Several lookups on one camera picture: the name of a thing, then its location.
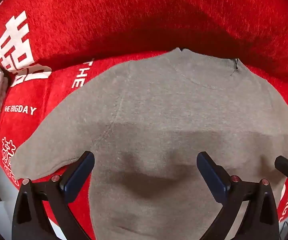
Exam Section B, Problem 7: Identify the red printed rolled quilt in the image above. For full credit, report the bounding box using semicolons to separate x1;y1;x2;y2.
0;0;288;92

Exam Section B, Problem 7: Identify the red printed blanket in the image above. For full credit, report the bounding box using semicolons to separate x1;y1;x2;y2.
0;34;288;240

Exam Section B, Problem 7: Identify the grey sweater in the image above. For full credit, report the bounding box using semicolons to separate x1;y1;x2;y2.
10;47;288;240

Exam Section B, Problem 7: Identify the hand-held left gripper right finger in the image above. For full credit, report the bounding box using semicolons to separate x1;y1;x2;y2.
197;151;280;240

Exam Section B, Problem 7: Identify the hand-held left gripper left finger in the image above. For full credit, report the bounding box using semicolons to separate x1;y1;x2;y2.
11;151;95;240

